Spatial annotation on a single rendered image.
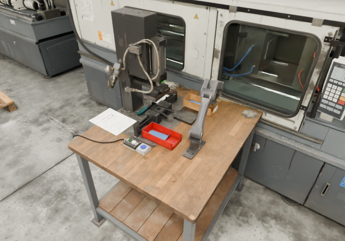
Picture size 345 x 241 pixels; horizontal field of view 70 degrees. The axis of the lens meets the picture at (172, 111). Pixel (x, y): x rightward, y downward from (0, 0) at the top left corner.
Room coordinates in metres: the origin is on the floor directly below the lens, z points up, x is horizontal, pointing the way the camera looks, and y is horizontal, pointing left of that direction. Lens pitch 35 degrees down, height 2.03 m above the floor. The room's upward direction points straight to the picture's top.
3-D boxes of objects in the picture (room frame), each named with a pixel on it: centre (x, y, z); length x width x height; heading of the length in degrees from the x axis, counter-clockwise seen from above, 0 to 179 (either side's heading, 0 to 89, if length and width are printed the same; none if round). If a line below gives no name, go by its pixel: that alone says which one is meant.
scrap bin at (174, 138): (1.29, 0.07, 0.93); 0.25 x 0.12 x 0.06; 57
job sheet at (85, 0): (2.98, 0.99, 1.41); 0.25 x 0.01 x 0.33; 53
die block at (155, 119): (1.55, 0.10, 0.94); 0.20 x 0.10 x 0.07; 147
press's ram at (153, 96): (1.57, 0.17, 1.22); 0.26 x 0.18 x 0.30; 57
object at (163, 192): (1.43, -0.01, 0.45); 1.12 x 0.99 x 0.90; 147
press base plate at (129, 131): (1.61, 0.15, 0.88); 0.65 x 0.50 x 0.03; 147
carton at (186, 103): (1.68, -0.22, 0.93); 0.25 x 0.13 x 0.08; 57
